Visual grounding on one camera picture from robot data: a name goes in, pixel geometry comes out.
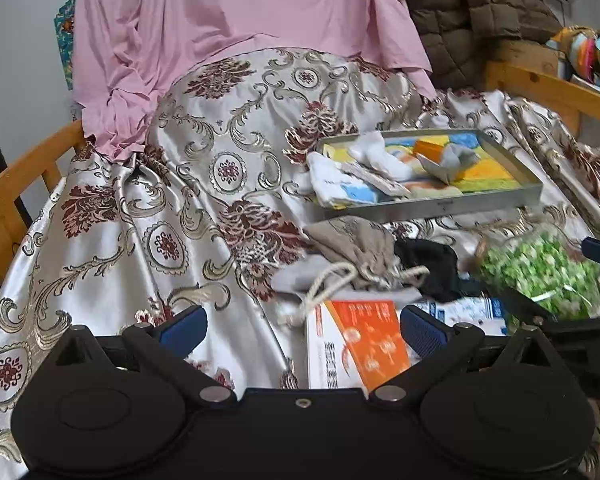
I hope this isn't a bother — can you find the pastel striped cloth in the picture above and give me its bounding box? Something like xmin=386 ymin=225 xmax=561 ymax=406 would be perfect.
xmin=350 ymin=162 xmax=412 ymax=198

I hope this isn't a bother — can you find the orange and grey cloth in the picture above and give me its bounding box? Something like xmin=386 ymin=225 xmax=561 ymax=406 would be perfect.
xmin=412 ymin=139 xmax=481 ymax=181

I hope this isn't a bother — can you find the floral satin blanket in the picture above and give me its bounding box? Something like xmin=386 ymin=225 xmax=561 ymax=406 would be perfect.
xmin=0 ymin=47 xmax=600 ymax=480

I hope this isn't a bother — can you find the black cloth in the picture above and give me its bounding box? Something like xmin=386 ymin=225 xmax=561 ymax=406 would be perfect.
xmin=394 ymin=238 xmax=481 ymax=301

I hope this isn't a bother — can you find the blue and white box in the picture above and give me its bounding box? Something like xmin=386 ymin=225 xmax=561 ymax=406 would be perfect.
xmin=415 ymin=296 xmax=508 ymax=336

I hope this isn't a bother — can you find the beige drawstring bag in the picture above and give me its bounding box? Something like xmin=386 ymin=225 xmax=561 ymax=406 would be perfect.
xmin=280 ymin=216 xmax=431 ymax=326

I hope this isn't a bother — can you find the brown quilted jacket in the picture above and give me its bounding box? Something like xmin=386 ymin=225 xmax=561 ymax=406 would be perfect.
xmin=402 ymin=0 xmax=563 ymax=91

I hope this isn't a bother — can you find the patterned wall hanging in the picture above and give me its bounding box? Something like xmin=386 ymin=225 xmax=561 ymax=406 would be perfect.
xmin=54 ymin=0 xmax=77 ymax=91

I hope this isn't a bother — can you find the metal tray with colourful lining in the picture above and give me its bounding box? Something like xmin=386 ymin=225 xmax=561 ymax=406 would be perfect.
xmin=316 ymin=129 xmax=544 ymax=222

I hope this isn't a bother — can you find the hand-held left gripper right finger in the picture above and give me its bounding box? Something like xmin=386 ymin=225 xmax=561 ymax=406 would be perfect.
xmin=367 ymin=305 xmax=556 ymax=403

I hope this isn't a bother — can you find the wooden bed frame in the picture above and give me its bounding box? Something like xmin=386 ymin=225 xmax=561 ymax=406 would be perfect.
xmin=0 ymin=60 xmax=600 ymax=281

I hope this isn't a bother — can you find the light brown box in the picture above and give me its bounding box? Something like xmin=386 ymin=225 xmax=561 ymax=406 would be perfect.
xmin=495 ymin=39 xmax=568 ymax=78

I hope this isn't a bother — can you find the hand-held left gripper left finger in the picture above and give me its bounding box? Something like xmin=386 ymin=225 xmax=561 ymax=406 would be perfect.
xmin=45 ymin=305 xmax=236 ymax=403

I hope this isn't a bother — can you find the pink bed sheet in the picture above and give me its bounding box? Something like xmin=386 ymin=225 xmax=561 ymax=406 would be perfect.
xmin=72 ymin=0 xmax=451 ymax=163

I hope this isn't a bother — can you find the white sock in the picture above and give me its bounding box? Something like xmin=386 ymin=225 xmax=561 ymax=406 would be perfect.
xmin=349 ymin=131 xmax=416 ymax=181

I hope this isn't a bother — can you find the colourful cloth bundle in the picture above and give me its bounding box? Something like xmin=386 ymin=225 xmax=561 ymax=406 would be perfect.
xmin=547 ymin=26 xmax=600 ymax=93

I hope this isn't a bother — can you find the orange and white box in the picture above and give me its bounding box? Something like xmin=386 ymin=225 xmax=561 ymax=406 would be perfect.
xmin=305 ymin=300 xmax=421 ymax=391

